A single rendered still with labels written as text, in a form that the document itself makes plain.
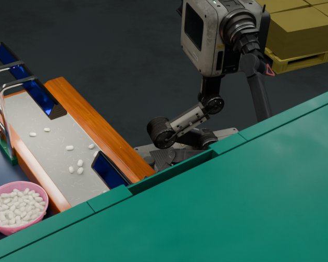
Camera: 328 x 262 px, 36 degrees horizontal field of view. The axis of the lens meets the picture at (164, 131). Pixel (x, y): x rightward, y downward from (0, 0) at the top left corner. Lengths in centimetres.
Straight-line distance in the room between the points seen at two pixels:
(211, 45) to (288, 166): 138
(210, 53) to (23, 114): 108
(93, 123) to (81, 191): 45
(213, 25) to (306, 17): 261
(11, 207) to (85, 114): 68
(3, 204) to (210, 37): 114
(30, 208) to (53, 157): 33
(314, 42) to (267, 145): 377
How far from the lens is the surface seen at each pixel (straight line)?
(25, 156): 248
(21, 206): 229
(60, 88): 291
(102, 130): 259
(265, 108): 201
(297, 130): 101
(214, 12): 219
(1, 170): 257
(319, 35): 469
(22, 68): 246
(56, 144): 257
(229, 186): 86
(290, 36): 449
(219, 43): 225
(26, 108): 282
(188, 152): 214
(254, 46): 212
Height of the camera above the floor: 239
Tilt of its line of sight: 39 degrees down
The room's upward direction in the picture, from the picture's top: 3 degrees clockwise
